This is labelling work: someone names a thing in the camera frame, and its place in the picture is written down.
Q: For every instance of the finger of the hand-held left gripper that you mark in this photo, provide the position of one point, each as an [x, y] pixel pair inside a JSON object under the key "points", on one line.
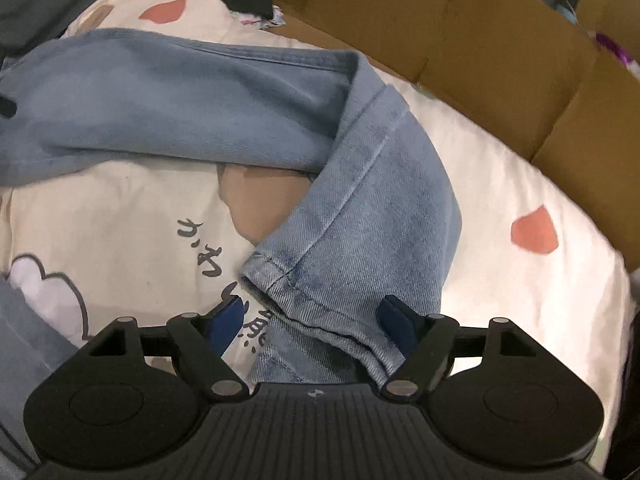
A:
{"points": [[6, 106]]}

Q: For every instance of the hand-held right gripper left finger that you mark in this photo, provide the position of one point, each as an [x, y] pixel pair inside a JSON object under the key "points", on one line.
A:
{"points": [[225, 327]]}

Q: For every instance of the colourful patterned cloth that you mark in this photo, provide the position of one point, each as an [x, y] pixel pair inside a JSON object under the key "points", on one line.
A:
{"points": [[265, 19]]}

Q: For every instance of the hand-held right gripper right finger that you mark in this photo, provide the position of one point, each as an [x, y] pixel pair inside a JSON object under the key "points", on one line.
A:
{"points": [[397, 325]]}

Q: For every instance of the light blue denim jeans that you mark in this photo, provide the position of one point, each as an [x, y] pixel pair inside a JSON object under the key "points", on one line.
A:
{"points": [[375, 185]]}

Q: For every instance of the large brown cardboard sheet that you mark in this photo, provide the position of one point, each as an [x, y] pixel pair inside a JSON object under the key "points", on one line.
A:
{"points": [[450, 20]]}

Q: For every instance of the dark grey quilt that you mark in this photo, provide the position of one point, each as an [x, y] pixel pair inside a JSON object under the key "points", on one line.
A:
{"points": [[40, 5]]}

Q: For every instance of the cream printed bedsheet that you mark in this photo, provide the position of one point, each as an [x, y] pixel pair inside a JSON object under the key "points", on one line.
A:
{"points": [[500, 170]]}

